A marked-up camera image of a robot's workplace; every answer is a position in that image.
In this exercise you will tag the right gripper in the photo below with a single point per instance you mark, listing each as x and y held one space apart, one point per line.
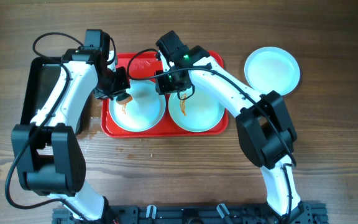
162 87

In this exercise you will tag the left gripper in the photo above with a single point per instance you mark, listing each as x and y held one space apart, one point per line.
117 88

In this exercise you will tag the green orange sponge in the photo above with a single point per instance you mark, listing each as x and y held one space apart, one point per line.
123 98

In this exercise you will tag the light blue plate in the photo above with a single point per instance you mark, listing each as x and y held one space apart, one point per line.
272 69
199 113
143 112

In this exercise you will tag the light blue plate top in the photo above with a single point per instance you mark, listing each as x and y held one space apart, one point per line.
272 69

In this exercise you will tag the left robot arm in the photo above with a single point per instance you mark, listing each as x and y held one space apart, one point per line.
48 163

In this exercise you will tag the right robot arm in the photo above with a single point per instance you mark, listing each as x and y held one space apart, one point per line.
264 127

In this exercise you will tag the red plastic tray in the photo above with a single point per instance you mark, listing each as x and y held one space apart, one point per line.
142 66

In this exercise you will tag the black rectangular tray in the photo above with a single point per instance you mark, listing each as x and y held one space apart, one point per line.
46 82

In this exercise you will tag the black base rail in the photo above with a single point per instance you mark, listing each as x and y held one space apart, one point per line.
305 212

